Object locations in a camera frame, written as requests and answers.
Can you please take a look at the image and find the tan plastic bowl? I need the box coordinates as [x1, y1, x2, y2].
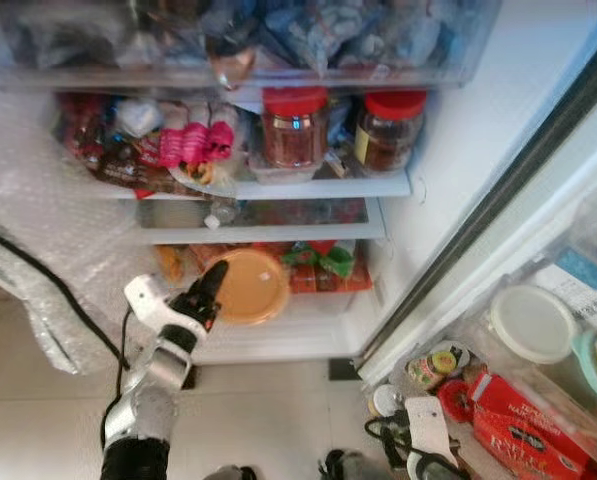
[210, 248, 292, 327]

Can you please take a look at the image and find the clear fridge drawer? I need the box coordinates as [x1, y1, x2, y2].
[0, 0, 501, 93]

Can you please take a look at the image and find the white open fridge body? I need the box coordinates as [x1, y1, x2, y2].
[0, 0, 597, 383]

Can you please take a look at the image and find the orange food packet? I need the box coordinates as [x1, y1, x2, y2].
[156, 245, 215, 285]

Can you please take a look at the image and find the small white cap bottle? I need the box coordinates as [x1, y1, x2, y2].
[204, 200, 240, 230]

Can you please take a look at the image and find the red green food packet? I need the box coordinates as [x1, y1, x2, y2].
[283, 240, 374, 295]

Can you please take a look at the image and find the pink food packet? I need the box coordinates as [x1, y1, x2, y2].
[158, 100, 235, 169]

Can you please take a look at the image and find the grey black robot left leg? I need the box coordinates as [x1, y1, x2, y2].
[203, 465, 260, 480]

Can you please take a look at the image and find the grey black robot leg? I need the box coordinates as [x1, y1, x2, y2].
[318, 450, 390, 480]
[203, 465, 260, 480]

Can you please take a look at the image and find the clear bubble wrap sheet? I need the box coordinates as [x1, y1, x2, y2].
[0, 90, 155, 377]

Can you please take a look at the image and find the red lid glass jar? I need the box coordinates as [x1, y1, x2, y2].
[355, 90, 428, 174]
[261, 87, 330, 173]

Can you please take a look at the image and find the small white food packet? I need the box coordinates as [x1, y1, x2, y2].
[113, 97, 165, 139]

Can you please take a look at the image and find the dark red food packet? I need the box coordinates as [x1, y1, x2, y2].
[58, 95, 111, 169]

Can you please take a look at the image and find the teal plastic bowl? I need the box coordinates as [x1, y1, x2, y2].
[573, 328, 597, 412]

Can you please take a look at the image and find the grey black robot right leg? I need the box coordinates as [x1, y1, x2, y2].
[318, 450, 390, 480]

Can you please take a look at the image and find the white labelled food packet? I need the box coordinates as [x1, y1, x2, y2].
[533, 245, 597, 332]

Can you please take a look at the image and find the small jar yellow label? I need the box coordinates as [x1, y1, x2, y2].
[408, 345, 470, 390]

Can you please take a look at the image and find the round white lid container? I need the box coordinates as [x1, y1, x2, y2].
[490, 285, 580, 367]

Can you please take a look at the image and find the small red lid container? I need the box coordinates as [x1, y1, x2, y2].
[438, 380, 475, 424]

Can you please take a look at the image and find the blue snack packet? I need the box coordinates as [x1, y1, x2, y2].
[263, 0, 449, 73]

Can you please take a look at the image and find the red cardboard food box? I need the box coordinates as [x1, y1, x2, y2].
[468, 372, 597, 480]

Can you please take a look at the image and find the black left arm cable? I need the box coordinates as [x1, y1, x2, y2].
[0, 224, 131, 447]

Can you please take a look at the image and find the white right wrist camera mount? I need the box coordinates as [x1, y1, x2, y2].
[405, 397, 460, 472]

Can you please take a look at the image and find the fridge door with silver handle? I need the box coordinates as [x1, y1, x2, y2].
[356, 80, 597, 480]

